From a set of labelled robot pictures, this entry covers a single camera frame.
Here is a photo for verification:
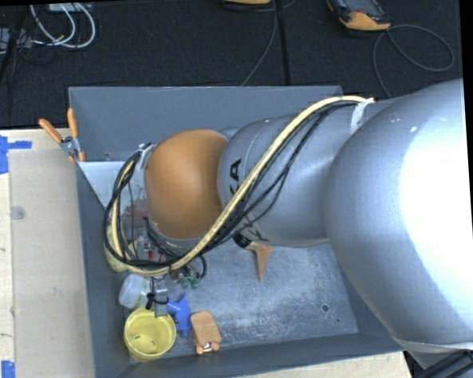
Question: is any blue spray bottle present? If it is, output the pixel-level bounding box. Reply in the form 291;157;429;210
164;292;194;340

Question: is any clear plastic bottle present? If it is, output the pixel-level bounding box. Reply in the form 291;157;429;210
116;272;153;311

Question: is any yellow cup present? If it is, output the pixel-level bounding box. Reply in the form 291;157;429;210
120;305;179;364

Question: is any orange-brown flat block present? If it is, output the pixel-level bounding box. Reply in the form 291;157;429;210
189;309;224;356

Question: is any orange pointed object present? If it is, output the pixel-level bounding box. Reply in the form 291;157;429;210
246;239;276;284

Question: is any grey metal bin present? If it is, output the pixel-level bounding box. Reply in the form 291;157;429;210
67;67;409;378

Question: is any flat brown cardboard board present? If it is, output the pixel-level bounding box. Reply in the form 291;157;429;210
1;145;98;378

